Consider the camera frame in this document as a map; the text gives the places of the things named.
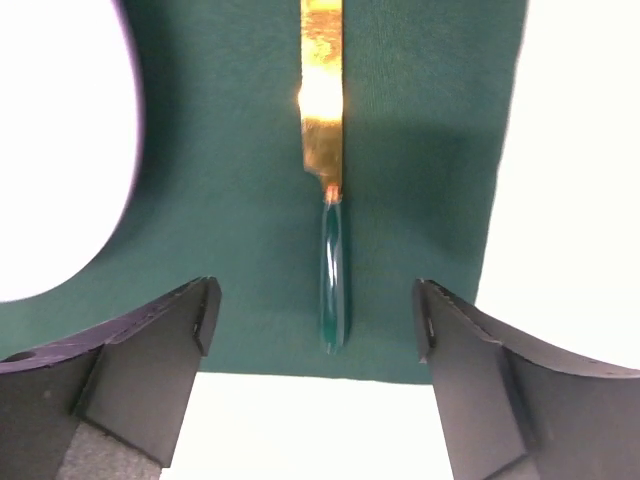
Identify lilac plastic plate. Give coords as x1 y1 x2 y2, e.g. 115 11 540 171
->
1 1 145 303

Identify dark green cloth placemat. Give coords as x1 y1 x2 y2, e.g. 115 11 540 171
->
1 1 527 384

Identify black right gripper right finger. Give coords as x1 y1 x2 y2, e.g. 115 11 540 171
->
412 279 639 479

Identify gold knife green handle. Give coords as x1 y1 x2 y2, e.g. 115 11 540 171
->
297 0 350 354

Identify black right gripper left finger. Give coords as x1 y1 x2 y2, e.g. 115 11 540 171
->
1 277 222 480

